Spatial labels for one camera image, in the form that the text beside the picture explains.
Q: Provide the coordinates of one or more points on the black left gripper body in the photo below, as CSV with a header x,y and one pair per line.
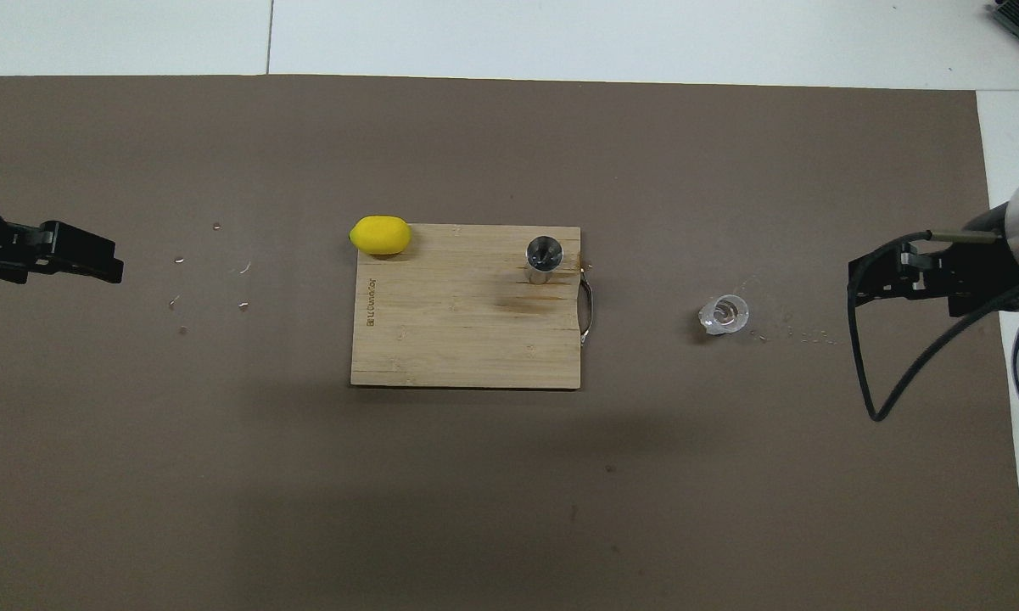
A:
x,y
0,246

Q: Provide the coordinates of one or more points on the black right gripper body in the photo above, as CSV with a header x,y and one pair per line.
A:
x,y
976,271

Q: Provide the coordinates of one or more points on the small clear plastic cup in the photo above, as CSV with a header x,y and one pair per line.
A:
x,y
725,316

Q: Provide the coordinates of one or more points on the stainless steel jigger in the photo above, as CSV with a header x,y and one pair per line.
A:
x,y
545,255

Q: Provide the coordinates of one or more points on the yellow lemon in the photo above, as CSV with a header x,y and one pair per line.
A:
x,y
380,235

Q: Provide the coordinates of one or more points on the wooden cutting board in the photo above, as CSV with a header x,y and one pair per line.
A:
x,y
467,331

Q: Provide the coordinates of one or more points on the brown table mat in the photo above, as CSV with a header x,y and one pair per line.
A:
x,y
509,492

